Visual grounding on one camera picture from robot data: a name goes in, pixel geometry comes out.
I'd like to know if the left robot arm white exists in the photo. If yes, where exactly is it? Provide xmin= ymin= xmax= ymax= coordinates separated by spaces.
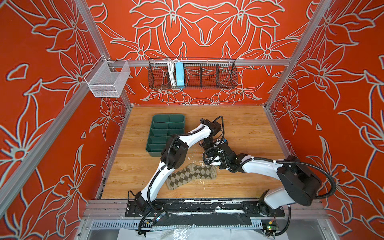
xmin=134 ymin=116 xmax=225 ymax=214

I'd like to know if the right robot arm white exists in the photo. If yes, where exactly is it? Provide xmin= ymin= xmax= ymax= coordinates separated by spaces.
xmin=203 ymin=142 xmax=337 ymax=216

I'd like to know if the blue white box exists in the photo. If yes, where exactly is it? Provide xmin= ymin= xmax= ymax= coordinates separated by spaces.
xmin=175 ymin=62 xmax=185 ymax=89

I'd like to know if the clear plastic wall bin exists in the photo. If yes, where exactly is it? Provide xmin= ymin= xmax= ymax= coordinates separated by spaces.
xmin=85 ymin=61 xmax=131 ymax=98

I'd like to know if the black wire wall basket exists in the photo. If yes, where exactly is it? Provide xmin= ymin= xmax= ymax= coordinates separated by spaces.
xmin=148 ymin=58 xmax=238 ymax=90

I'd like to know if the green compartment tray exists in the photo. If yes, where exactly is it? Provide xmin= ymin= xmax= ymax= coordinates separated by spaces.
xmin=146 ymin=114 xmax=186 ymax=157

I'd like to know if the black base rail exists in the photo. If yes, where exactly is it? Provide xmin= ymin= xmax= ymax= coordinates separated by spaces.
xmin=143 ymin=199 xmax=286 ymax=230

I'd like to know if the white cable bundle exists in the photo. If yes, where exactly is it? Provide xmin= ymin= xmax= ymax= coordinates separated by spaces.
xmin=166 ymin=59 xmax=178 ymax=88

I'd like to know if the argyle brown green sock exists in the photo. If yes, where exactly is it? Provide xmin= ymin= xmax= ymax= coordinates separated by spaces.
xmin=166 ymin=164 xmax=217 ymax=191

